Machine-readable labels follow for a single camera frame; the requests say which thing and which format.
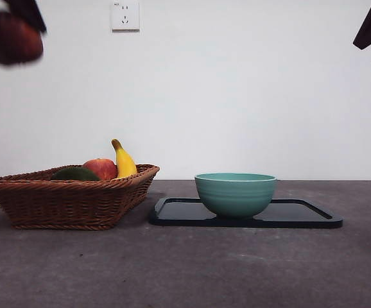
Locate teal ribbed bowl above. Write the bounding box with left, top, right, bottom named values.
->
left=194, top=173, right=278, bottom=220

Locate green avocado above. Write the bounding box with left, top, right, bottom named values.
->
left=50, top=166, right=101, bottom=182

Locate yellow banana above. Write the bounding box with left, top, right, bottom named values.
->
left=111, top=139, right=139, bottom=179

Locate black rectangular tray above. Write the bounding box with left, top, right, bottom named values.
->
left=149, top=197, right=344, bottom=228

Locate brown wicker basket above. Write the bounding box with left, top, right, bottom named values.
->
left=0, top=164, right=160, bottom=230

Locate white wall power socket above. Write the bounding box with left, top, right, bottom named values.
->
left=111, top=0, right=141, bottom=33

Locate red yellow apple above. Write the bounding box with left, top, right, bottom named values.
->
left=82, top=157, right=118, bottom=181

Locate dark purple plum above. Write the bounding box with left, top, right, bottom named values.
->
left=0, top=11, right=44, bottom=67

